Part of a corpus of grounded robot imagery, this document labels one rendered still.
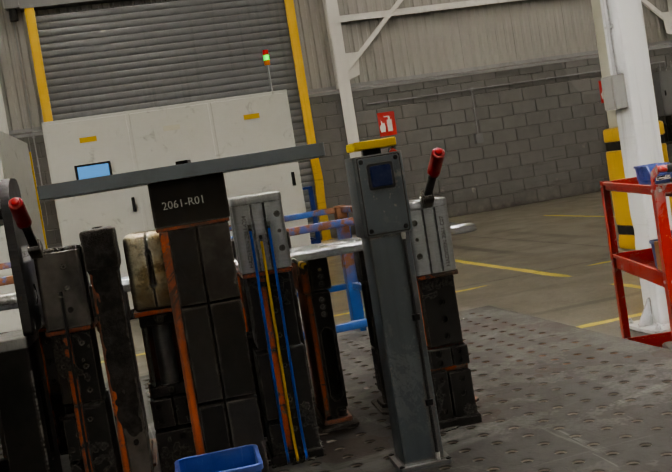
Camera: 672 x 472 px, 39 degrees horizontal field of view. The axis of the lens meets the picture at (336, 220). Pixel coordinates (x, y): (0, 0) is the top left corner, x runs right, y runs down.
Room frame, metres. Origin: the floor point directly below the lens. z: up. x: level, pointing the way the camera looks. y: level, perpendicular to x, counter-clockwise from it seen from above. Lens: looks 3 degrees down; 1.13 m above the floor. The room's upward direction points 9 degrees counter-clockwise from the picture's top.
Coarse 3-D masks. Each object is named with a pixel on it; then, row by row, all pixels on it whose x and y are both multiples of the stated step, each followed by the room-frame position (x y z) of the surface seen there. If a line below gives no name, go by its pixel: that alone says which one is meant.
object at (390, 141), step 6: (384, 138) 1.31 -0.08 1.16; (390, 138) 1.31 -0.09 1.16; (348, 144) 1.35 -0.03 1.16; (354, 144) 1.30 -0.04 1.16; (360, 144) 1.30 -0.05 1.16; (366, 144) 1.31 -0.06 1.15; (372, 144) 1.31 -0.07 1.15; (378, 144) 1.31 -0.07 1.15; (384, 144) 1.31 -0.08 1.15; (390, 144) 1.31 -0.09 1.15; (348, 150) 1.35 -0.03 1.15; (354, 150) 1.31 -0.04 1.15; (360, 150) 1.31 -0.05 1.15; (366, 150) 1.33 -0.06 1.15; (372, 150) 1.32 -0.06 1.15; (378, 150) 1.33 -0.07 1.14
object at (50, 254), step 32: (64, 256) 1.36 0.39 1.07; (64, 288) 1.36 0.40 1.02; (64, 320) 1.35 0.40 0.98; (96, 320) 1.42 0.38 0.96; (64, 352) 1.36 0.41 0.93; (96, 352) 1.40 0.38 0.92; (64, 384) 1.36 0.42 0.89; (96, 384) 1.37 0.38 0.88; (64, 416) 1.38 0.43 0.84; (96, 416) 1.36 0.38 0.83; (96, 448) 1.36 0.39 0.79
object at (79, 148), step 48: (240, 96) 9.59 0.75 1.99; (48, 144) 9.10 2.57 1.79; (96, 144) 9.21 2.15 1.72; (144, 144) 9.32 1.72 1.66; (192, 144) 9.44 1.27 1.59; (240, 144) 9.56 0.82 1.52; (288, 144) 9.68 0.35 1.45; (144, 192) 9.30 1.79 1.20; (240, 192) 9.54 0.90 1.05; (288, 192) 9.66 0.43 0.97
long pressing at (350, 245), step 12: (456, 228) 1.60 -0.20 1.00; (468, 228) 1.61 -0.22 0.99; (336, 240) 1.74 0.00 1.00; (348, 240) 1.69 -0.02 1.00; (360, 240) 1.65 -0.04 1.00; (300, 252) 1.56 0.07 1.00; (312, 252) 1.56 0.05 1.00; (324, 252) 1.57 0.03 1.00; (336, 252) 1.57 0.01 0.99; (348, 252) 1.57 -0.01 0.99
